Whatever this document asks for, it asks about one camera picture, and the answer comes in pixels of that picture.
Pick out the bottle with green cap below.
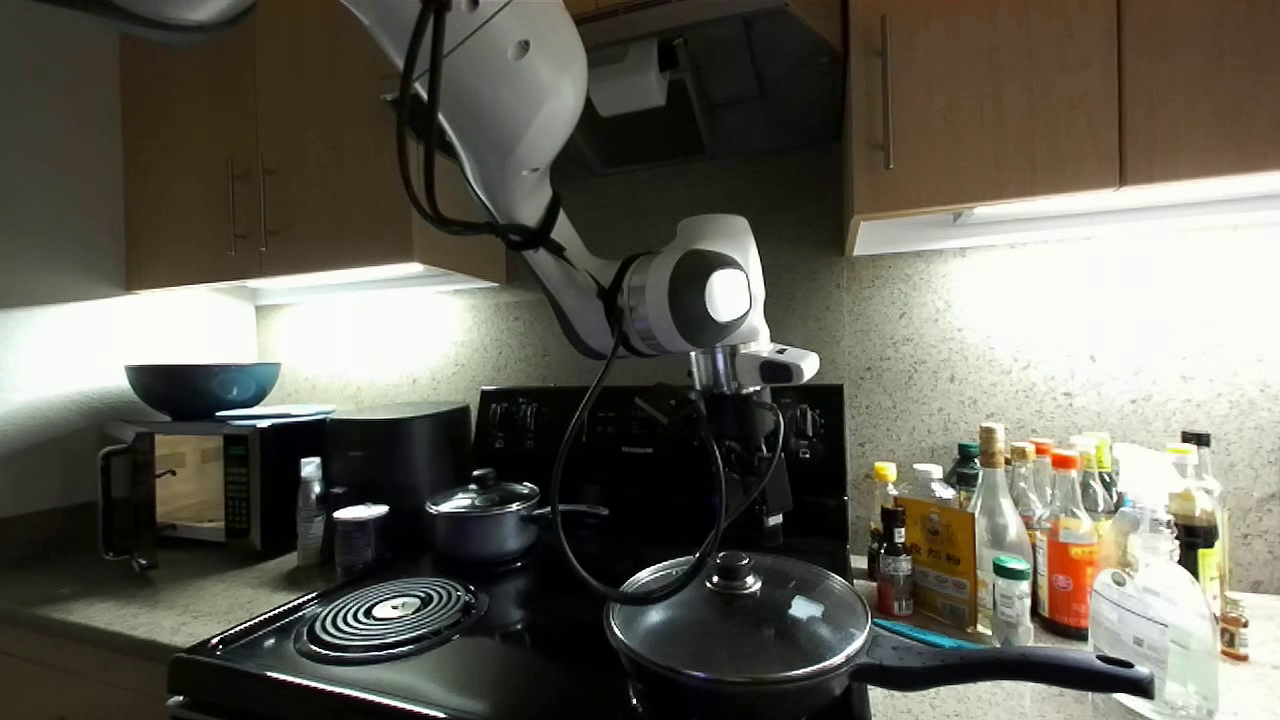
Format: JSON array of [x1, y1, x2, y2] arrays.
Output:
[[943, 439, 983, 503]]

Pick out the blue bowl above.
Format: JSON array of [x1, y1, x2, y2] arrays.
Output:
[[126, 354, 286, 424]]

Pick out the wide wooden wall cabinet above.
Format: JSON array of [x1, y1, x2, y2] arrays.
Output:
[[841, 0, 1280, 224]]

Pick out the small saucepan lid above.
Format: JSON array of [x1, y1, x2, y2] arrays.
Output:
[[426, 464, 545, 523]]

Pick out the clear bottle with cork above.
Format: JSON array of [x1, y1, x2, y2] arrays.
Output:
[[978, 419, 1035, 635]]

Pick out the black countertop appliance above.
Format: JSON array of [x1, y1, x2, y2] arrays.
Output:
[[295, 400, 477, 565]]

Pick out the teal utensil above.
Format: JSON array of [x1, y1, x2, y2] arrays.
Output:
[[872, 616, 991, 655]]

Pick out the small dark saucepan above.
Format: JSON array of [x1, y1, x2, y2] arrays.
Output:
[[420, 464, 611, 575]]

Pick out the dark jar with white lid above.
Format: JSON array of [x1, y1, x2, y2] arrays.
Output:
[[328, 501, 395, 583]]

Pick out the yellow-green bottle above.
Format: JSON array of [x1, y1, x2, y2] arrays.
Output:
[[1074, 428, 1126, 529]]

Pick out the under-cabinet light strip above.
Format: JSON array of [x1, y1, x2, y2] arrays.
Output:
[[852, 168, 1280, 260], [237, 260, 501, 305]]

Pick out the black coil burner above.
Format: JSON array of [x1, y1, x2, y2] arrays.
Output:
[[291, 572, 480, 669]]

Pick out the black frying pan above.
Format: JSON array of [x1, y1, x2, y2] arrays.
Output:
[[602, 552, 1160, 720]]

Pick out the small jar with green lid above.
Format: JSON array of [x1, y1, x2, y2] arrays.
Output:
[[991, 552, 1040, 653]]

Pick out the glass lid with steel knob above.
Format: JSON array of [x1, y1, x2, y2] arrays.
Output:
[[605, 548, 875, 693]]

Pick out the electric coil stove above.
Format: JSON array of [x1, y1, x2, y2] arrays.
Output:
[[163, 379, 875, 720]]

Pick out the metal cabinet door handle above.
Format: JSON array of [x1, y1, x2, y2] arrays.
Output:
[[867, 13, 898, 176]]

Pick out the bottle with yellow label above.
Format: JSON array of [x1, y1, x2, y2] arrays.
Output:
[[898, 458, 983, 632]]

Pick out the orange bottle with red cap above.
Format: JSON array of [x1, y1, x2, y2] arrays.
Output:
[[1044, 449, 1105, 635]]

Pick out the small brown bottle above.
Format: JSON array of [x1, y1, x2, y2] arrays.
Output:
[[1215, 592, 1258, 669]]

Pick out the toaster oven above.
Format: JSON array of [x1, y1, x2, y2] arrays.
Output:
[[91, 408, 338, 572]]

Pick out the small bottle with red label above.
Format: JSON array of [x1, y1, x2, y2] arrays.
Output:
[[872, 507, 921, 619]]

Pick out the dark bottle with yellow cap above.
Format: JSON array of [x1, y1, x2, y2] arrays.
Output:
[[864, 454, 906, 583]]

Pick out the clear bottle with tan cap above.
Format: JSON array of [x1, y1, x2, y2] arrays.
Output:
[[1003, 434, 1057, 537]]

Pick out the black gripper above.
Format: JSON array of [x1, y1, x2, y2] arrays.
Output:
[[705, 386, 789, 565]]

